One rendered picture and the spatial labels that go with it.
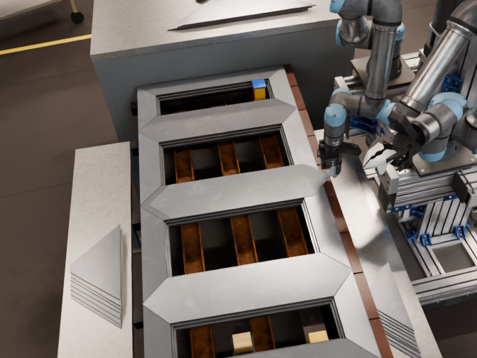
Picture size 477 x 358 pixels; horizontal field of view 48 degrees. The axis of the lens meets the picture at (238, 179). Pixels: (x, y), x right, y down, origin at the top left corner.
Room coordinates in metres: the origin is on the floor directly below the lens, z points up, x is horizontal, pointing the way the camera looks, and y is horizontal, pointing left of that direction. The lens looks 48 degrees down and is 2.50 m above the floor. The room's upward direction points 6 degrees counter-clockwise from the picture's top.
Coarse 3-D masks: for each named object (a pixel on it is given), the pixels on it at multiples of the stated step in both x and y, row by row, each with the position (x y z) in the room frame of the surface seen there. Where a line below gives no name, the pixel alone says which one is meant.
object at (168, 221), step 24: (168, 96) 2.09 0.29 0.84; (192, 96) 2.09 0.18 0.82; (168, 144) 1.76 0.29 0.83; (192, 144) 1.76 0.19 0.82; (192, 216) 1.32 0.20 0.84; (216, 216) 1.32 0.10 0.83; (168, 240) 1.23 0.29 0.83; (312, 240) 1.16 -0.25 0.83; (168, 264) 1.12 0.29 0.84; (240, 312) 0.89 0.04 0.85; (264, 312) 0.89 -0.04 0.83; (336, 312) 0.85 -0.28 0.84
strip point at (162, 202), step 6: (168, 186) 1.49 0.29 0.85; (162, 192) 1.46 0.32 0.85; (168, 192) 1.46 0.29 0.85; (156, 198) 1.43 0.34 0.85; (162, 198) 1.43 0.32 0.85; (168, 198) 1.43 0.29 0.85; (150, 204) 1.41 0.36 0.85; (156, 204) 1.40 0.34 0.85; (162, 204) 1.40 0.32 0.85; (168, 204) 1.40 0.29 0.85; (162, 210) 1.37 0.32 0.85; (168, 210) 1.36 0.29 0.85; (168, 216) 1.33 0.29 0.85
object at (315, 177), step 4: (304, 164) 1.53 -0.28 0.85; (308, 168) 1.50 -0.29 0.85; (312, 168) 1.50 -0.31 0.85; (308, 172) 1.48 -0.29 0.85; (312, 172) 1.48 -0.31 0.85; (316, 172) 1.48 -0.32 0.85; (320, 172) 1.47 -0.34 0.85; (308, 176) 1.46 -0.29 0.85; (312, 176) 1.45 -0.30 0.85; (316, 176) 1.45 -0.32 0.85; (320, 176) 1.45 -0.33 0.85; (312, 180) 1.43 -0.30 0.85; (316, 180) 1.43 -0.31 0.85; (320, 180) 1.43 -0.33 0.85; (312, 184) 1.41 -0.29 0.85; (316, 184) 1.41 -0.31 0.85; (320, 184) 1.41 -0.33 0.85; (312, 188) 1.39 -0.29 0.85; (316, 188) 1.39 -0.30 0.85; (316, 192) 1.37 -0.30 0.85
